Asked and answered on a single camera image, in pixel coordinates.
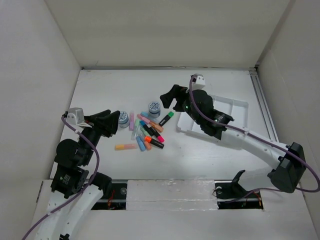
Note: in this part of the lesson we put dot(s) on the salmon orange pastel highlighter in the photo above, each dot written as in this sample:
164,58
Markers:
157,126

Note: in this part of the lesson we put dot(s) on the green black highlighter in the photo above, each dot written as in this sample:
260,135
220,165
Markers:
166,118

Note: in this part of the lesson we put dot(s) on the purple pastel highlighter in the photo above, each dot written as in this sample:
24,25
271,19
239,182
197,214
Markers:
131,121

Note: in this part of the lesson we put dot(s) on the yellow pink pastel highlighter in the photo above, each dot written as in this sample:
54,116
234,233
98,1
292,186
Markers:
121,147

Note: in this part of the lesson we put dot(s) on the dark green pastel highlighter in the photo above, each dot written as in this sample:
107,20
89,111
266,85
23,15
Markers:
143,133

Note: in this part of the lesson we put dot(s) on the orange black highlighter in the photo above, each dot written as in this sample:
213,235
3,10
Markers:
154,142

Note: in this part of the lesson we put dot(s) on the pink black highlighter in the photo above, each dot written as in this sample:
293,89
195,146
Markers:
156,134

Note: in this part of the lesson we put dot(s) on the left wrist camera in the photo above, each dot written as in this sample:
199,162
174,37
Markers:
75,116

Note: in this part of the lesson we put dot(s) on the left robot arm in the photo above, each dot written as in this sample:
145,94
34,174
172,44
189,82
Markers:
77,184

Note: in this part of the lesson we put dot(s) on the blue black highlighter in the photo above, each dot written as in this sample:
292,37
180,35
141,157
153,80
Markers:
149,129

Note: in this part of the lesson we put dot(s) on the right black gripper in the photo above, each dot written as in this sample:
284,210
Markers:
178,92

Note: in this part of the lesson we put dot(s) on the aluminium rail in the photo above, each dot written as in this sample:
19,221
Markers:
262,102

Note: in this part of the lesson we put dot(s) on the light blue pastel highlighter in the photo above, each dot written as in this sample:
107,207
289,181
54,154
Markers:
146,115

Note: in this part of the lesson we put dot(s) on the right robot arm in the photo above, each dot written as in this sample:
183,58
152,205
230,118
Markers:
287,162

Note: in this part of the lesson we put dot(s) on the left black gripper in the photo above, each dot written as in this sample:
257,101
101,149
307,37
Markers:
107,127

